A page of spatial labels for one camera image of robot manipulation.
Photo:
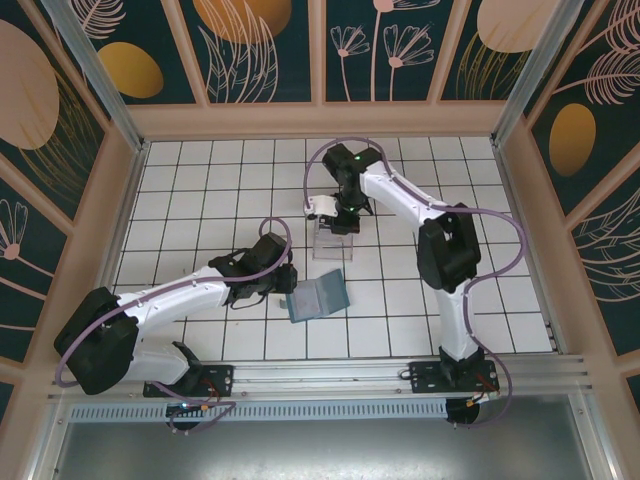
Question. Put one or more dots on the aluminium frame post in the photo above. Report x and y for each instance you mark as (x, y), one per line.
(535, 75)
(97, 75)

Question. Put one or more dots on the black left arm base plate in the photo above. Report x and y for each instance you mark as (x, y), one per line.
(220, 375)

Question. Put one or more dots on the small black edge bracket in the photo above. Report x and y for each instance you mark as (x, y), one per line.
(552, 337)

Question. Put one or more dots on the aluminium mounting rail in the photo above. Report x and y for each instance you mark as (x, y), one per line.
(320, 375)

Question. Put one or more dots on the teal leather card holder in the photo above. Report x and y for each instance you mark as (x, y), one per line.
(320, 297)

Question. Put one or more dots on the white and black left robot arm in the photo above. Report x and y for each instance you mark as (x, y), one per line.
(170, 297)

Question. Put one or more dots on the grey metal sheet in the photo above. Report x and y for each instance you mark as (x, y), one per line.
(320, 450)

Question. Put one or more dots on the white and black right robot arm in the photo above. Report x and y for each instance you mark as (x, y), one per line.
(395, 190)

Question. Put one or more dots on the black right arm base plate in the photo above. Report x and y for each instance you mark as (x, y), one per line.
(425, 380)

